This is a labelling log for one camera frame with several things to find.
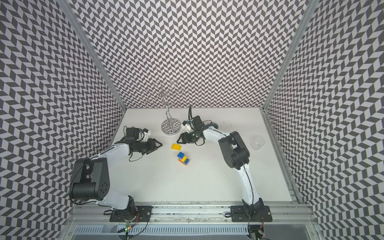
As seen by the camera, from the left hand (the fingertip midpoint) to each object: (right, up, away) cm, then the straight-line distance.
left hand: (160, 146), depth 91 cm
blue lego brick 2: (+13, -4, -5) cm, 15 cm away
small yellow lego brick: (+16, -6, -4) cm, 17 cm away
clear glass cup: (+61, +3, +3) cm, 61 cm away
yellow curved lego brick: (+9, -1, +6) cm, 11 cm away
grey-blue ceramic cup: (+35, +13, +10) cm, 38 cm away
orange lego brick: (+13, -8, -2) cm, 16 cm away
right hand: (+13, +2, +5) cm, 13 cm away
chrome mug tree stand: (+3, +12, +15) cm, 20 cm away
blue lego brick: (+17, -8, -3) cm, 19 cm away
